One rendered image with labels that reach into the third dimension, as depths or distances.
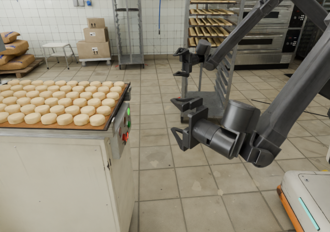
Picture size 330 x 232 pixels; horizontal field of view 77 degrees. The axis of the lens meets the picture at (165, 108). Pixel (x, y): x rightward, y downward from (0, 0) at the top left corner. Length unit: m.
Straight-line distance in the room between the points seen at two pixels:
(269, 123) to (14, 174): 0.96
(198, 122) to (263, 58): 3.96
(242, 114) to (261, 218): 1.26
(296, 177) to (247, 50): 2.90
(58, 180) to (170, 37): 4.15
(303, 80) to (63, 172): 0.86
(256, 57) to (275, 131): 3.87
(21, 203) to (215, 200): 1.17
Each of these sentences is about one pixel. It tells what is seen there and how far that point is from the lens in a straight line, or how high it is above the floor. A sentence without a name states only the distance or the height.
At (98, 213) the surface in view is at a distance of 1.10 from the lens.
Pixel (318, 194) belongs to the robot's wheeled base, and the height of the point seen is 0.28.
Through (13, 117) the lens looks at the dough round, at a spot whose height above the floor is 0.92.
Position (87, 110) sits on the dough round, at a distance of 0.79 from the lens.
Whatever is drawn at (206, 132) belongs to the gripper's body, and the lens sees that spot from 0.49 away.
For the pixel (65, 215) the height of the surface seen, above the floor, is 0.38.
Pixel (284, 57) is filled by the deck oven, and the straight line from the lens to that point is 4.63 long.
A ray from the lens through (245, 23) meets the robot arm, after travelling 1.05.
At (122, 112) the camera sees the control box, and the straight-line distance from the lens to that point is 0.92.
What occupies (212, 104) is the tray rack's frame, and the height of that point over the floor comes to 0.15.
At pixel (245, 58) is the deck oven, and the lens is 4.25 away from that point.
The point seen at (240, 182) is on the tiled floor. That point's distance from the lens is 1.82.
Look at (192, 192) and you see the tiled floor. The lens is 1.67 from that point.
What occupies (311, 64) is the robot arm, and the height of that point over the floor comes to 1.16.
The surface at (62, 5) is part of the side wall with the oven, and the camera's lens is 4.93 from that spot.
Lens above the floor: 1.29
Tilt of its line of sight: 29 degrees down
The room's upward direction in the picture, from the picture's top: straight up
